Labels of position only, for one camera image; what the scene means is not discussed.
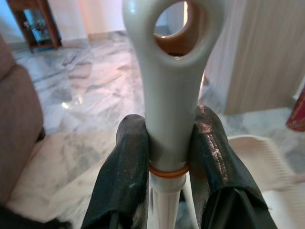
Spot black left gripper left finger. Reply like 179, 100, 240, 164
81, 114, 151, 229

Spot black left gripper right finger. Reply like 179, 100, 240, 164
189, 105, 279, 229

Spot beige long-handled dustpan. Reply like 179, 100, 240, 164
226, 134, 305, 191

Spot beige broom with loop handle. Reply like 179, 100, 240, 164
122, 0, 227, 229

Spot red patterned cylinder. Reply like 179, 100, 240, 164
285, 83, 305, 132

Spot beige panelled door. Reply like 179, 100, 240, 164
204, 0, 305, 115

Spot brown fabric sofa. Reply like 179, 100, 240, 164
0, 32, 46, 206

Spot brown wooden glass cabinet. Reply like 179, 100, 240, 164
6, 0, 63, 53

